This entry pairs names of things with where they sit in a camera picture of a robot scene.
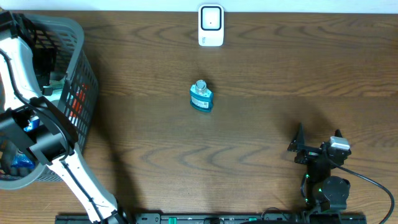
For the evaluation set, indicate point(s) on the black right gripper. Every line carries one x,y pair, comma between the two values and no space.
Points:
298,144

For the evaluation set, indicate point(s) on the white wet wipes pack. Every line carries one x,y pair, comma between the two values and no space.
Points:
55,88

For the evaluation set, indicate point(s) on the blue Oreo cookie pack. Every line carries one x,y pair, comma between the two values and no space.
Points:
20,160

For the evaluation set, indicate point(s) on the teal mouthwash bottle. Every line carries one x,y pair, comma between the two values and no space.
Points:
201,98

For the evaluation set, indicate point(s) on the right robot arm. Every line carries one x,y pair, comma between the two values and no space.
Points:
325,194

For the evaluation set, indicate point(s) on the white barcode scanner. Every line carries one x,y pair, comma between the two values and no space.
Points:
210,25

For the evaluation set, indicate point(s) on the grey plastic basket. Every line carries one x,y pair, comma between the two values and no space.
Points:
77,77

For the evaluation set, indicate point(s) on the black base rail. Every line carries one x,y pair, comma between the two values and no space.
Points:
156,218

